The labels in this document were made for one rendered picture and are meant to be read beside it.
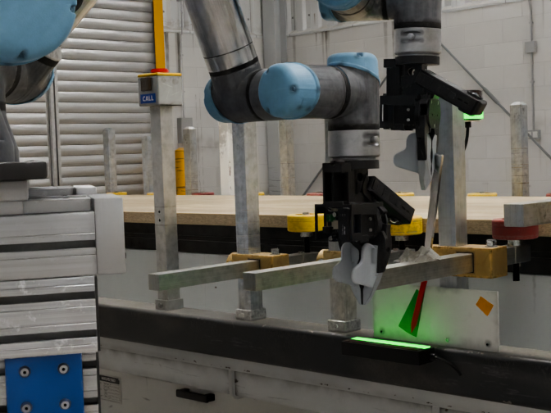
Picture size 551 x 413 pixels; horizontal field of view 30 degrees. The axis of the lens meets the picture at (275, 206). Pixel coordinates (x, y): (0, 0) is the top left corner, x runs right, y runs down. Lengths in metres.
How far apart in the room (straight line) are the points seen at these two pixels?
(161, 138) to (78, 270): 1.08
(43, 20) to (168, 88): 1.17
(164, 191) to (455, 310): 0.79
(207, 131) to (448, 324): 10.04
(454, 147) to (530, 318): 0.38
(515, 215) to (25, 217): 0.62
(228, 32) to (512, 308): 0.81
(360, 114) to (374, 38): 9.94
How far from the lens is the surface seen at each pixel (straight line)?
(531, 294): 1.94
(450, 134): 1.75
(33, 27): 1.11
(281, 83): 1.39
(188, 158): 3.86
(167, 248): 2.27
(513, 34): 10.32
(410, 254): 1.62
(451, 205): 1.75
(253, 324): 2.06
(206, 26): 1.48
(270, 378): 2.12
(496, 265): 1.72
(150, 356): 2.40
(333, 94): 1.42
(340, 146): 1.47
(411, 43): 1.64
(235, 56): 1.48
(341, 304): 1.92
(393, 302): 1.84
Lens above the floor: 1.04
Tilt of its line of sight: 3 degrees down
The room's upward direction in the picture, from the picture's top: 2 degrees counter-clockwise
